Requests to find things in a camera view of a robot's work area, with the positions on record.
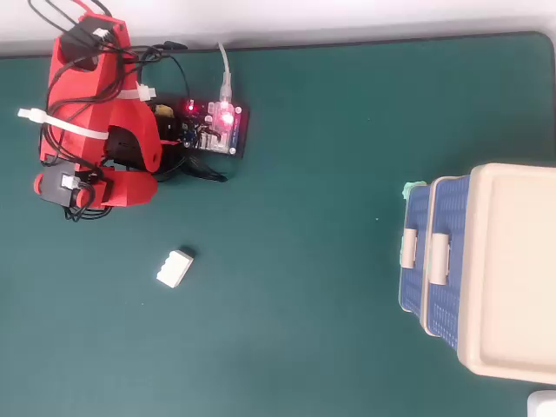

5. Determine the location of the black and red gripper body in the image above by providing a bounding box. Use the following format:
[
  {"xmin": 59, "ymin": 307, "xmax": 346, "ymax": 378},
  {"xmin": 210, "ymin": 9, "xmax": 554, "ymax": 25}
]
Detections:
[{"xmin": 33, "ymin": 167, "xmax": 115, "ymax": 209}]

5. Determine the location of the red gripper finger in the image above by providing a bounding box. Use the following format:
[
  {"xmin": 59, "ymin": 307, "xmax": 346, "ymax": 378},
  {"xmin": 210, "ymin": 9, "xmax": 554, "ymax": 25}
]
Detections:
[{"xmin": 113, "ymin": 169, "xmax": 158, "ymax": 208}]

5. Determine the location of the white toy brick cube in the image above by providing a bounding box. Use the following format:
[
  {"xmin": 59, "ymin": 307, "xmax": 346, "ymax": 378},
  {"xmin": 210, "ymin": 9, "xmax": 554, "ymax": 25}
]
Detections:
[{"xmin": 155, "ymin": 248, "xmax": 195, "ymax": 289}]

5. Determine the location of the beige cylindrical drawer handle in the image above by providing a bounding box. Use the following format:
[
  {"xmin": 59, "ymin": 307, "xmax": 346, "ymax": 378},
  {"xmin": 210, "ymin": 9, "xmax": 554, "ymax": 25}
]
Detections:
[
  {"xmin": 427, "ymin": 233, "xmax": 452, "ymax": 286},
  {"xmin": 400, "ymin": 228, "xmax": 419, "ymax": 268}
]

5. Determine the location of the blue woven drawer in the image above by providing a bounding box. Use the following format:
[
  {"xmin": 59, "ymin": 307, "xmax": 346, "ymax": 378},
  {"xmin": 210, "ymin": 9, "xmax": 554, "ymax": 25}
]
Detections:
[
  {"xmin": 427, "ymin": 175, "xmax": 473, "ymax": 351},
  {"xmin": 398, "ymin": 182, "xmax": 432, "ymax": 316}
]

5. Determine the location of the beige plastic drawer cabinet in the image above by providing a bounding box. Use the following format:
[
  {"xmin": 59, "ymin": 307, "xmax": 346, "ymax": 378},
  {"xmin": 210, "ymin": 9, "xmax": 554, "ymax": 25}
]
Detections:
[{"xmin": 398, "ymin": 162, "xmax": 556, "ymax": 386}]

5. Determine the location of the white zip tie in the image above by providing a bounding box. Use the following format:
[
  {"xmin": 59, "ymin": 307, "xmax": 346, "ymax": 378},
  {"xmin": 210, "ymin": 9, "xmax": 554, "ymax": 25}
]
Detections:
[
  {"xmin": 115, "ymin": 82, "xmax": 157, "ymax": 103},
  {"xmin": 17, "ymin": 108, "xmax": 109, "ymax": 142}
]

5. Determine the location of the black controller circuit board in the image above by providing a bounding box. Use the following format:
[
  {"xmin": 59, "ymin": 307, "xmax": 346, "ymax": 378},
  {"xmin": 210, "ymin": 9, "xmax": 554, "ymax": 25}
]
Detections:
[{"xmin": 149, "ymin": 97, "xmax": 251, "ymax": 161}]

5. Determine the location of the green desk mat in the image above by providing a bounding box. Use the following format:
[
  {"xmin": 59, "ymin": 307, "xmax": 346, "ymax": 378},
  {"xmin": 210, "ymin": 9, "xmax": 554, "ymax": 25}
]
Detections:
[{"xmin": 0, "ymin": 30, "xmax": 556, "ymax": 417}]

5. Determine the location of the green foam piece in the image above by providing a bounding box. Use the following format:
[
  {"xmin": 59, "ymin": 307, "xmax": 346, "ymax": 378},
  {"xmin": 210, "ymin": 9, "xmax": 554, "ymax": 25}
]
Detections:
[{"xmin": 401, "ymin": 180, "xmax": 427, "ymax": 202}]

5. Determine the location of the white box corner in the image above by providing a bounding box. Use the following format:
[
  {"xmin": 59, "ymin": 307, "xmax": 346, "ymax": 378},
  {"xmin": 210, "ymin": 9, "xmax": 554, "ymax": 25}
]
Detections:
[{"xmin": 526, "ymin": 389, "xmax": 556, "ymax": 417}]

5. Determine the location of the black base cable bundle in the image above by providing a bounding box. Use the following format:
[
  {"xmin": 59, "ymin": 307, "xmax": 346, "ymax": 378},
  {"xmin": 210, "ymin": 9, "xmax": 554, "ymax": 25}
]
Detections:
[{"xmin": 154, "ymin": 154, "xmax": 228, "ymax": 184}]

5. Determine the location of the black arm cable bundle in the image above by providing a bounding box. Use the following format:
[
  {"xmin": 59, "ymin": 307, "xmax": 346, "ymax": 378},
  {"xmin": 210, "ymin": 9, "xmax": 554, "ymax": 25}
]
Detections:
[{"xmin": 28, "ymin": 0, "xmax": 151, "ymax": 222}]

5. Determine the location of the black power cable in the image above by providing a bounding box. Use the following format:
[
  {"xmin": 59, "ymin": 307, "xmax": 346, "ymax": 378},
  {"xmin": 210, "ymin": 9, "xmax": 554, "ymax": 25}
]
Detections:
[{"xmin": 129, "ymin": 40, "xmax": 195, "ymax": 106}]

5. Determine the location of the white usb cable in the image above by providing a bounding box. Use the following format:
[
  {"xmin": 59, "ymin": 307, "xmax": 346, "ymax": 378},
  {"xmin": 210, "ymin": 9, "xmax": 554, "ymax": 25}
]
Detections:
[{"xmin": 215, "ymin": 42, "xmax": 234, "ymax": 103}]

